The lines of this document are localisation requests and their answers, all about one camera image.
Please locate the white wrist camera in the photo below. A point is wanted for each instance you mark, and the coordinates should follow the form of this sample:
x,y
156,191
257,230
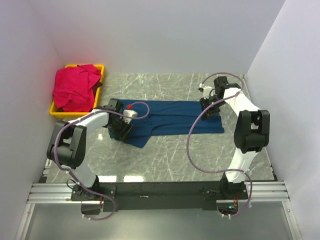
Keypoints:
x,y
205,90
130,114

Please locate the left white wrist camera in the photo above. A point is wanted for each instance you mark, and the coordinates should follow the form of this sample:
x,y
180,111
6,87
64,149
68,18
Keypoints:
x,y
130,114

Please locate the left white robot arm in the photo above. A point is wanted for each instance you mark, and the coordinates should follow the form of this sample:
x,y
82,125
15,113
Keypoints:
x,y
67,146

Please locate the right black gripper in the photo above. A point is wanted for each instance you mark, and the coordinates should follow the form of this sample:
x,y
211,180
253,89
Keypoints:
x,y
210,113

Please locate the black base beam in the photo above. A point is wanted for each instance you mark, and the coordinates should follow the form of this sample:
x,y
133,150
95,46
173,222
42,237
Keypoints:
x,y
170,195

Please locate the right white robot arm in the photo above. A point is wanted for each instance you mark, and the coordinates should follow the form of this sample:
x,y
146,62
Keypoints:
x,y
252,129

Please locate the yellow plastic bin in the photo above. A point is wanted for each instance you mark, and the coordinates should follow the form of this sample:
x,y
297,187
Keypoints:
x,y
56,110

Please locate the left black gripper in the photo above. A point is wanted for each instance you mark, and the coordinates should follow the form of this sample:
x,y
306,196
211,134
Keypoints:
x,y
122,135

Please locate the pink t shirt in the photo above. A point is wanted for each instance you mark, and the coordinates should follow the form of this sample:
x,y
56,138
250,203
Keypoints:
x,y
75,86

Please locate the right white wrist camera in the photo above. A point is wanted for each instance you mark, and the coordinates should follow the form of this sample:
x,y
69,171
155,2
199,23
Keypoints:
x,y
205,90

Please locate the blue t shirt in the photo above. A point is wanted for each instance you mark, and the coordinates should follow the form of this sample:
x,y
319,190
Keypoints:
x,y
168,118

